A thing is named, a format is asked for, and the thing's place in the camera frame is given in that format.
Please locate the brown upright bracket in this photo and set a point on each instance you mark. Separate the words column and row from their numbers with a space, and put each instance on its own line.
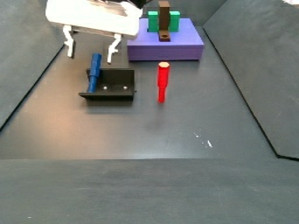
column 164, row 37

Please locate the purple rectangular base block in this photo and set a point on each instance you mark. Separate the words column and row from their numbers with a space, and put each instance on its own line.
column 184, row 47

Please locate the green block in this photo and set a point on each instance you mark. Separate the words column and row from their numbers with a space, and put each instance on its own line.
column 152, row 16

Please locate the red stepped peg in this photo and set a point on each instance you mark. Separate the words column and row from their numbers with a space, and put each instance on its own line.
column 163, row 74

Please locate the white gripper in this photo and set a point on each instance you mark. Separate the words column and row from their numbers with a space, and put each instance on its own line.
column 100, row 16

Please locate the blue stepped peg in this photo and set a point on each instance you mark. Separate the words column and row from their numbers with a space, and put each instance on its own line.
column 94, row 72

